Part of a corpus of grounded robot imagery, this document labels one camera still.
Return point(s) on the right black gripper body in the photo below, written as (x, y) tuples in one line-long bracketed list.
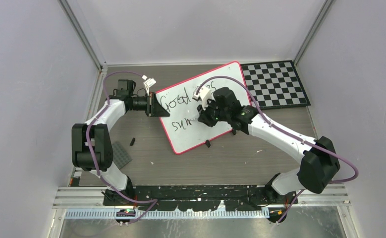
[(212, 113)]

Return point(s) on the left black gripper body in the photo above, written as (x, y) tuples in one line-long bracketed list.
[(141, 104)]

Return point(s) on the pink framed whiteboard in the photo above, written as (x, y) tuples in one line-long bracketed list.
[(225, 82)]

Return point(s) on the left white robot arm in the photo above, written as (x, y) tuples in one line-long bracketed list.
[(90, 141)]

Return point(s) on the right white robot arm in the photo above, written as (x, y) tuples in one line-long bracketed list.
[(316, 166)]

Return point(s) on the black white checkerboard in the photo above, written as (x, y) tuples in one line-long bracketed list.
[(275, 85)]

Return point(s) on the grey studded baseplate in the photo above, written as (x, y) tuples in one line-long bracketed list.
[(121, 157)]

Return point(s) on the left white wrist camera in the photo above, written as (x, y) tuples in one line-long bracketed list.
[(148, 83)]

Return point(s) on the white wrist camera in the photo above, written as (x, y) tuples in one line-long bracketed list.
[(202, 94), (148, 83)]

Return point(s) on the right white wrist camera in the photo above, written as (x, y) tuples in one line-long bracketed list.
[(202, 94)]

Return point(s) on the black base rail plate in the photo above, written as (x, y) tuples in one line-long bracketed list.
[(198, 198)]

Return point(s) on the white slotted cable duct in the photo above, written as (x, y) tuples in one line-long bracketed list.
[(114, 213)]

